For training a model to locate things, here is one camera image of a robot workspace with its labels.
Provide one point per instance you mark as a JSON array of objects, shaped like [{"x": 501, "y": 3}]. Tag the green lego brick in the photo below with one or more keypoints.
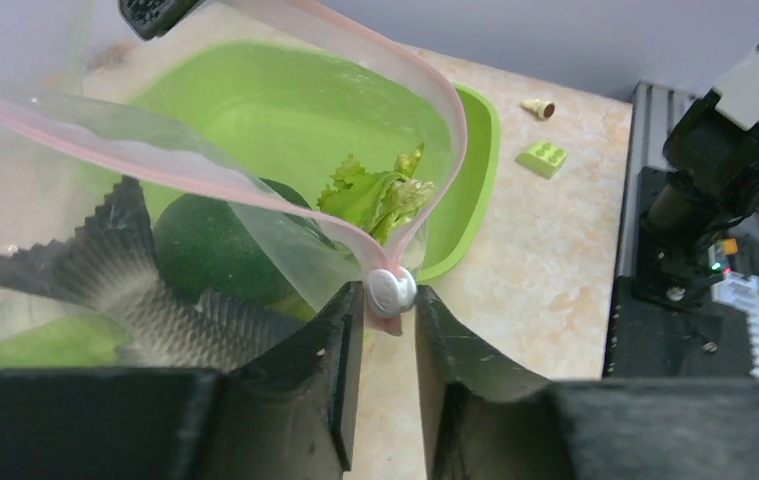
[{"x": 543, "y": 158}]

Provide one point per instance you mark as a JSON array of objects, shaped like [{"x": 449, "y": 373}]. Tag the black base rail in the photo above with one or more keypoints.
[{"x": 671, "y": 317}]

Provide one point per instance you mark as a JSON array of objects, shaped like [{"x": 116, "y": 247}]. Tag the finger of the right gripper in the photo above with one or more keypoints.
[{"x": 150, "y": 19}]

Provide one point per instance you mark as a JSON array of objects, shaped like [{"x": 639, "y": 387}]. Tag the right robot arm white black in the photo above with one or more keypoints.
[{"x": 714, "y": 148}]

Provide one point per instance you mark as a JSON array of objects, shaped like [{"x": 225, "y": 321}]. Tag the white toy cauliflower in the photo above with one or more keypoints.
[{"x": 40, "y": 333}]

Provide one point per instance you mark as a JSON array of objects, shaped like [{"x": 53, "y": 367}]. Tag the grey toy fish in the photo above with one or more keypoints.
[{"x": 108, "y": 265}]

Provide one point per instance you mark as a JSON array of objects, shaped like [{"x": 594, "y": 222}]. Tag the dark green toy avocado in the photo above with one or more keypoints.
[{"x": 201, "y": 244}]

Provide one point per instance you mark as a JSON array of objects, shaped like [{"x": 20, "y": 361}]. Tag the toy celery stalk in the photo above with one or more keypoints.
[{"x": 377, "y": 202}]

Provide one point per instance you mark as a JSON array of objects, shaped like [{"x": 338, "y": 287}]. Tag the clear zip top bag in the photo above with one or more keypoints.
[{"x": 278, "y": 110}]

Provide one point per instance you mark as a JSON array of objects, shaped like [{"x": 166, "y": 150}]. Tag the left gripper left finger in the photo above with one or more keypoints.
[{"x": 289, "y": 414}]

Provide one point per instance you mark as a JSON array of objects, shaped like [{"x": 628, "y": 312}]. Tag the cream small peg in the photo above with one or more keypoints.
[{"x": 541, "y": 109}]

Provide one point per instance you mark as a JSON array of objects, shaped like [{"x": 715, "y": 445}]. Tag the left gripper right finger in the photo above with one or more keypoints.
[{"x": 484, "y": 416}]

